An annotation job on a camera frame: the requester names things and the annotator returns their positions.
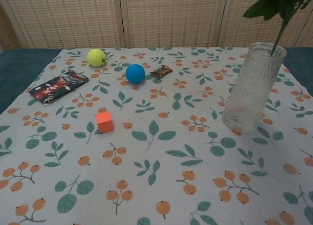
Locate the yellow tennis ball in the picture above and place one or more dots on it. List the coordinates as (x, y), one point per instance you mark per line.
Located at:
(96, 57)

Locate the pink artificial flower bouquet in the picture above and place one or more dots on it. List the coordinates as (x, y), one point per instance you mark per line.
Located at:
(281, 2)

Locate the woven bamboo folding screen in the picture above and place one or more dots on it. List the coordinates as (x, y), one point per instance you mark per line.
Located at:
(156, 18)

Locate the white floral-print tablecloth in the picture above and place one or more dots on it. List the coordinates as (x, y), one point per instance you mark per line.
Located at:
(156, 161)

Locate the orange cube block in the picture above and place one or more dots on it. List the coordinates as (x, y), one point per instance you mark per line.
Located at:
(104, 122)

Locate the dark printed snack packet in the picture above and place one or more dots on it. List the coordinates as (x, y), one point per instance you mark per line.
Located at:
(57, 86)

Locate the transparent textured glass vase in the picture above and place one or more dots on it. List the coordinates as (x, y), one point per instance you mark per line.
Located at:
(252, 88)

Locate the blue ball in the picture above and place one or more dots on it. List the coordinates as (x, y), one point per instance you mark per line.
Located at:
(135, 74)

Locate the brown candy wrapper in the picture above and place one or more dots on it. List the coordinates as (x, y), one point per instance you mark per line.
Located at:
(161, 71)

